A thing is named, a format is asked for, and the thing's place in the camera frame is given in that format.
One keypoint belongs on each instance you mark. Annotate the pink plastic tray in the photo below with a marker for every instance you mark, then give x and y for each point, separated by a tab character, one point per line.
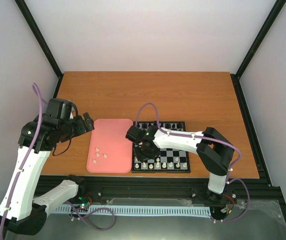
109	135

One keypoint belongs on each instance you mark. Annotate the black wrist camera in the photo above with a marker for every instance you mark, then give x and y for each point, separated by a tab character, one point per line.
135	134
60	109

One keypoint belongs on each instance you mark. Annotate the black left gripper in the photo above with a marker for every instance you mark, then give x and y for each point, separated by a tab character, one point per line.
82	128

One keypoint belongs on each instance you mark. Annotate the green circuit board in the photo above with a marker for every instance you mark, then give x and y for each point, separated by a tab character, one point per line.
84	205

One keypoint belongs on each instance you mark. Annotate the row of black chess pieces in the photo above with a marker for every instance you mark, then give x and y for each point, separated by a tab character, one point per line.
171	125

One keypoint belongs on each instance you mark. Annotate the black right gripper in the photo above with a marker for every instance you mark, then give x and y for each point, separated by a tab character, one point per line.
140	157

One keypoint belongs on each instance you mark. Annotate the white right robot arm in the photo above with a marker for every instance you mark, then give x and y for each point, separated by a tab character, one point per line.
213	149

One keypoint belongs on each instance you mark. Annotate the black left frame post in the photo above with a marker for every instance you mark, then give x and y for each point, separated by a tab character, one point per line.
30	20

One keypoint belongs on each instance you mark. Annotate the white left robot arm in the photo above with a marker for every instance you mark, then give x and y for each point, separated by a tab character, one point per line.
20	211

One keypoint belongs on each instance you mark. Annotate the black right frame post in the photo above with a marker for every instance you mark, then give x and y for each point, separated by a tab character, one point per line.
262	33

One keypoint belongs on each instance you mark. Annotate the black white chess board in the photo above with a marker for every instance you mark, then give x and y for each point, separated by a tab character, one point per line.
167	156

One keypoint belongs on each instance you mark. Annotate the black frame post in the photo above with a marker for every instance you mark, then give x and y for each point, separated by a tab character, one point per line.
30	20
262	33

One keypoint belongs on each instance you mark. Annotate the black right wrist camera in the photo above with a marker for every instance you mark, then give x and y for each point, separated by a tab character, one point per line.
135	134

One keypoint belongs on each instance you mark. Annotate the light blue cable duct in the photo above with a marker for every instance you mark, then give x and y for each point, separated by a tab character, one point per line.
141	211

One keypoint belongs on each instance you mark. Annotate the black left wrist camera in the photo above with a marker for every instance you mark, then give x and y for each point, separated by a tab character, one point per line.
60	109

